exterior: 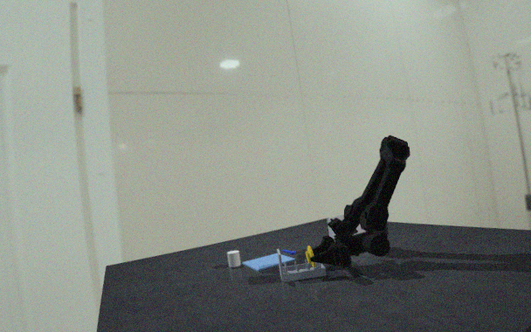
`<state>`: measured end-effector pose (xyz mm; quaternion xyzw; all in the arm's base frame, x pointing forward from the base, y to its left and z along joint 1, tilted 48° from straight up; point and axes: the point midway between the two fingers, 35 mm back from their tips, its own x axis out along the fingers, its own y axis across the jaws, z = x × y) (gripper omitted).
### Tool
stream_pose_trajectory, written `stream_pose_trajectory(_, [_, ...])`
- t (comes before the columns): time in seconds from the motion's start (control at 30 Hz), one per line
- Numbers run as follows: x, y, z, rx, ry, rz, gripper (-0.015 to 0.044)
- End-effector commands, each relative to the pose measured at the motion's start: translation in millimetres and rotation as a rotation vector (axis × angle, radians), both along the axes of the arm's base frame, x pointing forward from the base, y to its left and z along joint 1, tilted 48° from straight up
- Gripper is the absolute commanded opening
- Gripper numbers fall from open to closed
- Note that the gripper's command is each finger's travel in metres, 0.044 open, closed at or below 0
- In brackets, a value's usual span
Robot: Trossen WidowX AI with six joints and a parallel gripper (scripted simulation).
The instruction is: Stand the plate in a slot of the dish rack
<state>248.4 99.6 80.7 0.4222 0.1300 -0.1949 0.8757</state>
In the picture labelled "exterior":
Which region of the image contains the yellow plate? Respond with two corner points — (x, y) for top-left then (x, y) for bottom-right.
(305, 246), (316, 268)

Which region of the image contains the white short cylinder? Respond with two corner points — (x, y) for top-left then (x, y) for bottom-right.
(228, 251), (240, 267)

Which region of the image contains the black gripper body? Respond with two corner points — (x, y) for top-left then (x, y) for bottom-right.
(322, 235), (362, 268)

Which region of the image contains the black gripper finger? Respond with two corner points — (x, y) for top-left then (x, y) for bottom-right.
(312, 239), (327, 255)
(310, 245), (339, 266)

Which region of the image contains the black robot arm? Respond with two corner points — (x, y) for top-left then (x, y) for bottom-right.
(328, 135), (410, 257)

